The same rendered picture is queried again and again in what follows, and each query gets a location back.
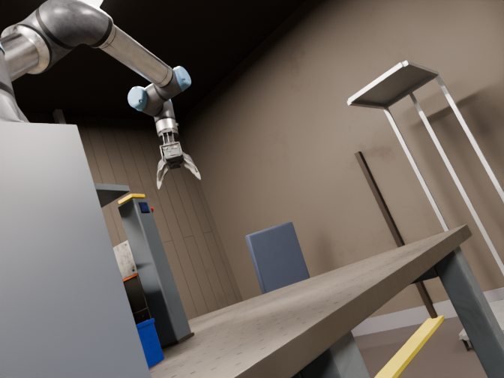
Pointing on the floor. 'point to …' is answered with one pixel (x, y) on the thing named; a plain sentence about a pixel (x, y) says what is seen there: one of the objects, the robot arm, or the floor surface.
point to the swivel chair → (277, 257)
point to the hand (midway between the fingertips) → (180, 185)
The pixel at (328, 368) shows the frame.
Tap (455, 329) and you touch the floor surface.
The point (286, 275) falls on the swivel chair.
